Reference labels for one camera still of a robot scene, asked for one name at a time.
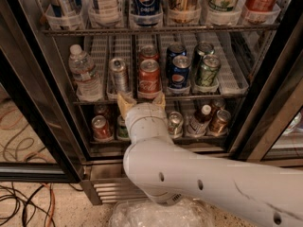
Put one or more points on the clear plastic bag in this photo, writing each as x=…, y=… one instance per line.
x=145, y=213

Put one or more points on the blue pepsi can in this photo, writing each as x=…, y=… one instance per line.
x=178, y=72
x=173, y=50

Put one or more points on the bottom shelf bronze can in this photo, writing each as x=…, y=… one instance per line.
x=219, y=123

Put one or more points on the top shelf blue white can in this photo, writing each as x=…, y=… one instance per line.
x=64, y=14

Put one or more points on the green soda can front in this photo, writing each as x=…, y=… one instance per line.
x=207, y=70

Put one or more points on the green soda can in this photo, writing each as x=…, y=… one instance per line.
x=201, y=49
x=207, y=70

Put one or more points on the green soda can rear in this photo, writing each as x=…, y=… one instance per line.
x=201, y=49

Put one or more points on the top shelf brown can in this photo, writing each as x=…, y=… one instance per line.
x=182, y=11

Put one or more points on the silver soda can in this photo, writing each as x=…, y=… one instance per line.
x=119, y=74

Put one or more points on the glass fridge door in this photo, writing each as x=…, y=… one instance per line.
x=33, y=74
x=274, y=140

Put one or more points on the steel fridge bottom grille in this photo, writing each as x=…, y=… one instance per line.
x=105, y=182

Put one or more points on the blue pepsi can front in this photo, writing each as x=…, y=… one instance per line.
x=178, y=72

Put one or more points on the top shelf pepsi can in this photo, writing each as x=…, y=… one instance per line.
x=146, y=10

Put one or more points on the empty clear shelf tray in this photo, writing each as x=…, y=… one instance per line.
x=231, y=79

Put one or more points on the bottom shelf silver green can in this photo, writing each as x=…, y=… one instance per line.
x=175, y=124

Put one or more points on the bottom shelf brown bottle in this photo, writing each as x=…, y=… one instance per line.
x=199, y=121

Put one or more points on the bottom shelf red can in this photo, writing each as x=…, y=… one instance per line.
x=101, y=128

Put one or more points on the clear water bottle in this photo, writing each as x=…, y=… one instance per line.
x=85, y=74

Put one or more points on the left glass fridge door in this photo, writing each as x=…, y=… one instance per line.
x=33, y=74

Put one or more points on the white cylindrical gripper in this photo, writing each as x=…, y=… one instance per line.
x=145, y=112

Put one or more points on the right glass fridge door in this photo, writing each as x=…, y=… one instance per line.
x=274, y=140

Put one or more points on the red coke can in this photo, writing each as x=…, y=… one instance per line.
x=149, y=77
x=148, y=52

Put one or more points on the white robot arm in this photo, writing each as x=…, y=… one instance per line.
x=268, y=196

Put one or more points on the top shelf white bottle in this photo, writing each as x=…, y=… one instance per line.
x=104, y=13

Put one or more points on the red coke can rear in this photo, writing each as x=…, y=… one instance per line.
x=148, y=52

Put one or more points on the red coke can front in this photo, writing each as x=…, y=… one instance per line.
x=149, y=77

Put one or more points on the blue pepsi can rear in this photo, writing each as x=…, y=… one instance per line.
x=173, y=50

